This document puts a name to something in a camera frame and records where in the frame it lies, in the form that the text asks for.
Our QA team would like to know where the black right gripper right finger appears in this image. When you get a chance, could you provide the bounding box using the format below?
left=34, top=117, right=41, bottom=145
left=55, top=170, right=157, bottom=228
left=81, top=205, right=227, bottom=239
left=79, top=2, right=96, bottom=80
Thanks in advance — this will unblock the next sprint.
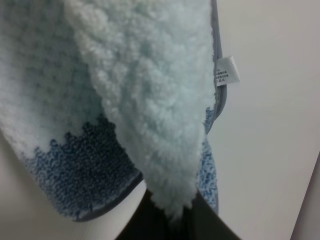
left=174, top=192, right=239, bottom=240

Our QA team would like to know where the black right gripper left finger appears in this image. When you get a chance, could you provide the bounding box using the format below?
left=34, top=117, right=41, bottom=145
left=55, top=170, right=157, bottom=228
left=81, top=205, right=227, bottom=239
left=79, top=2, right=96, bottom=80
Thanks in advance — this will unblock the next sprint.
left=119, top=190, right=174, bottom=240

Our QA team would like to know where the blue white striped towel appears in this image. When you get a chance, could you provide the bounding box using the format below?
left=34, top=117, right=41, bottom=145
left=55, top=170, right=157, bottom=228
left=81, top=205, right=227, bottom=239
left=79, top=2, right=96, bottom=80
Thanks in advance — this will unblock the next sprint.
left=0, top=0, right=239, bottom=222

